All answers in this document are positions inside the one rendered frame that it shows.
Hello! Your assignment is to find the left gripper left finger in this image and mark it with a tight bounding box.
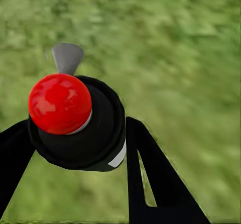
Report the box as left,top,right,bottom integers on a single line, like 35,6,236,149
0,119,36,219

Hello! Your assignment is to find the pesticide atomizer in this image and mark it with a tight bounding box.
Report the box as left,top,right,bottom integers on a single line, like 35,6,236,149
28,43,127,172

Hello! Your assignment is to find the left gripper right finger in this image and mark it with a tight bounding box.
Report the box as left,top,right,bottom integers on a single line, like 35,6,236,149
125,117,210,224

